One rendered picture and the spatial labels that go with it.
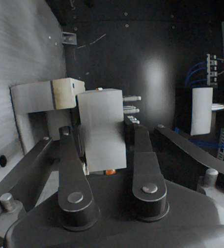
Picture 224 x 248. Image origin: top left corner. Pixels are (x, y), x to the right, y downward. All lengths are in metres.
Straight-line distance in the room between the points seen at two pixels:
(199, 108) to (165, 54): 0.29
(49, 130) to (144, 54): 0.38
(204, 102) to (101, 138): 0.20
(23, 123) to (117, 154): 0.11
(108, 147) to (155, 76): 0.37
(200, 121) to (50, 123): 0.26
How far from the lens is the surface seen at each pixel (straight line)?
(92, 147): 0.18
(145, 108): 0.50
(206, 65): 0.56
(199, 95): 0.28
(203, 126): 0.30
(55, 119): 0.24
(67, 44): 0.47
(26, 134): 0.19
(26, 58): 0.23
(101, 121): 0.17
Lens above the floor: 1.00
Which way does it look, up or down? 4 degrees up
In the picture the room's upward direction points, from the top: 84 degrees clockwise
